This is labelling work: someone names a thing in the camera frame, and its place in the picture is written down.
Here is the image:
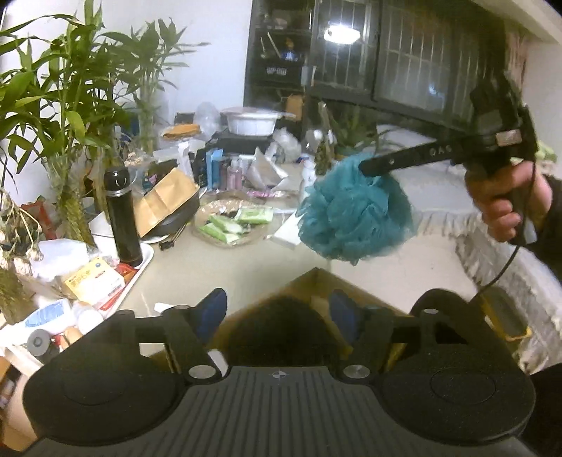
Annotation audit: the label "white blue-label lotion bottle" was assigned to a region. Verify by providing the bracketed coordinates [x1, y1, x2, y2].
[23, 298, 74, 331]

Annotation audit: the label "white paper bag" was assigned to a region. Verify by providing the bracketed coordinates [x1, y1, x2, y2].
[243, 147, 289, 188]

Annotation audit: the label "cardboard box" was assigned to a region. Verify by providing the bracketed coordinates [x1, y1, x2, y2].
[149, 266, 440, 375]

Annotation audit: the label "small white bottle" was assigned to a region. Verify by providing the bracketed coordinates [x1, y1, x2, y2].
[72, 303, 105, 333]

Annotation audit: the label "red carton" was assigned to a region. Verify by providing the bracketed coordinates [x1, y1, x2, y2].
[21, 197, 59, 230]

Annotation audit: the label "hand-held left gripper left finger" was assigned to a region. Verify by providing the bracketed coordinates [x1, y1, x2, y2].
[83, 287, 229, 384]

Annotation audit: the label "pink bottle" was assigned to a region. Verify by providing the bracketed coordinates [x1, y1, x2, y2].
[226, 157, 244, 191]

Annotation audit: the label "black shelf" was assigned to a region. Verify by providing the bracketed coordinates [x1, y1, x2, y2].
[243, 0, 315, 105]

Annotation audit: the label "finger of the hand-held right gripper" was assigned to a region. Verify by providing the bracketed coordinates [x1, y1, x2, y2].
[359, 138, 469, 177]

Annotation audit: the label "black plush earmuffs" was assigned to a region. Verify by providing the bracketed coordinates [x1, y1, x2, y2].
[226, 295, 353, 368]

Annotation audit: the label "glass bowl of green packets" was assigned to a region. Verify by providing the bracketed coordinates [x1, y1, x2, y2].
[191, 198, 282, 250]

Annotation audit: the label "brown paper bag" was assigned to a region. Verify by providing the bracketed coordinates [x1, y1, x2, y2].
[133, 168, 201, 239]

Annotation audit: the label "blue carton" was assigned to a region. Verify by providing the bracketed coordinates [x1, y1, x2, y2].
[204, 148, 226, 191]

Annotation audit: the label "flat red box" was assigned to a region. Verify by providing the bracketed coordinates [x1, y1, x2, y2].
[115, 262, 140, 283]

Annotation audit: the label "barred window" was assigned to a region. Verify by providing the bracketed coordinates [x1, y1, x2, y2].
[306, 0, 507, 129]

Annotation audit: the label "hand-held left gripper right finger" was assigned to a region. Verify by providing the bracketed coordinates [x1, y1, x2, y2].
[328, 289, 478, 384]

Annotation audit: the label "person's right hand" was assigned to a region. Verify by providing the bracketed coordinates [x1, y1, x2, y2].
[465, 161, 554, 243]

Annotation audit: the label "yellow-edged grey pouch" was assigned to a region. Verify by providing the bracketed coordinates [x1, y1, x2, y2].
[480, 289, 533, 342]

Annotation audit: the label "white tray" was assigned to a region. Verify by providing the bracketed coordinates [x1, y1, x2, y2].
[89, 210, 157, 309]

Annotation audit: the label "white flat box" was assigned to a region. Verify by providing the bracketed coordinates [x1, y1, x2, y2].
[268, 210, 309, 250]

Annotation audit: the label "white handheld fan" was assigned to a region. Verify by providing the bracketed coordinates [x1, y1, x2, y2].
[301, 127, 328, 188]

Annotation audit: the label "green wet wipes pack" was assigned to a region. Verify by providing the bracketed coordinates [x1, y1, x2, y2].
[234, 207, 275, 226]
[199, 222, 241, 244]
[209, 214, 245, 234]

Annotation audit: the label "yellow medicine box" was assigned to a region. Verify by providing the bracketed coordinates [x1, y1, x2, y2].
[63, 257, 126, 305]

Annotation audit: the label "black cable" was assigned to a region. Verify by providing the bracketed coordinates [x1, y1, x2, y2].
[473, 243, 522, 300]

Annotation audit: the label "black box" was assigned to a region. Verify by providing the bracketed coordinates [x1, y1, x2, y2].
[210, 131, 276, 155]

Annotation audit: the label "white plastic bag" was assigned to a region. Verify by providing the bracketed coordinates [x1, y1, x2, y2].
[36, 238, 94, 283]

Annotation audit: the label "teal bath loofah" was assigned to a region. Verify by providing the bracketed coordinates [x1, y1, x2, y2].
[296, 152, 416, 265]

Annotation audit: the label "black thermos bottle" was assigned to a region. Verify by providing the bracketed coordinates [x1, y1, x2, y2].
[103, 166, 144, 269]

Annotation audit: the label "white takeaway bowl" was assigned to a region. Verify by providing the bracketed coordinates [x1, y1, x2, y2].
[218, 107, 296, 137]

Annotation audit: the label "white covered sofa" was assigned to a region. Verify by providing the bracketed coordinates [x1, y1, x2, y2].
[377, 124, 562, 375]

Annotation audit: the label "wilted white flowers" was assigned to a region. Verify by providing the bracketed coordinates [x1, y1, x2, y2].
[0, 192, 45, 274]

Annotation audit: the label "plate of orange food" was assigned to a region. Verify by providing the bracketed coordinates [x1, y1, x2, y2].
[160, 123, 203, 142]

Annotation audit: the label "lucky bamboo in glass vase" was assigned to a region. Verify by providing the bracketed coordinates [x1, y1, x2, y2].
[0, 0, 133, 247]
[66, 26, 146, 212]
[111, 17, 210, 155]

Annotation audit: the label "spider plant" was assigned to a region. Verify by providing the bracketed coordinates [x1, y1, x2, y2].
[326, 104, 397, 160]

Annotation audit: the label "clear plastic bag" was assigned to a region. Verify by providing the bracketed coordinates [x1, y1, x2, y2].
[192, 101, 223, 133]

